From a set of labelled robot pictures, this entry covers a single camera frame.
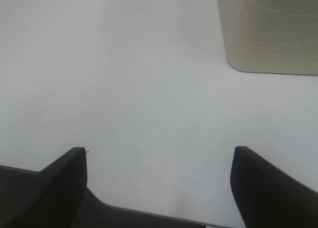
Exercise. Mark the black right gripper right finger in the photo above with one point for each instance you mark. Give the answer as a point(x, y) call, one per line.
point(267, 197)

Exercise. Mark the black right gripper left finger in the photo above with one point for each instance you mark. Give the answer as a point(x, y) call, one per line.
point(50, 198)

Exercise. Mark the beige storage box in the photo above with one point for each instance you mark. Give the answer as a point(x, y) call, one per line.
point(271, 36)

